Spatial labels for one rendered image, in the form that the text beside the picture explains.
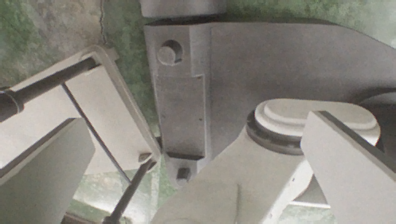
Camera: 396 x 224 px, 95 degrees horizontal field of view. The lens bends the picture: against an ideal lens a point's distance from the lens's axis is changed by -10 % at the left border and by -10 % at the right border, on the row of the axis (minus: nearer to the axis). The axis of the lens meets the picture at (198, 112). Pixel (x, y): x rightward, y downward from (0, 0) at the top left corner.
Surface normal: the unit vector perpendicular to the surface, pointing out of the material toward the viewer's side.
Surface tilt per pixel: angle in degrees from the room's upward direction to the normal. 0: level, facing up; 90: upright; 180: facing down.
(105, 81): 0
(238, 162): 90
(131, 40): 0
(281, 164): 90
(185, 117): 0
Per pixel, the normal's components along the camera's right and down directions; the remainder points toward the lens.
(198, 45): 0.55, 0.40
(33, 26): -0.21, 0.50
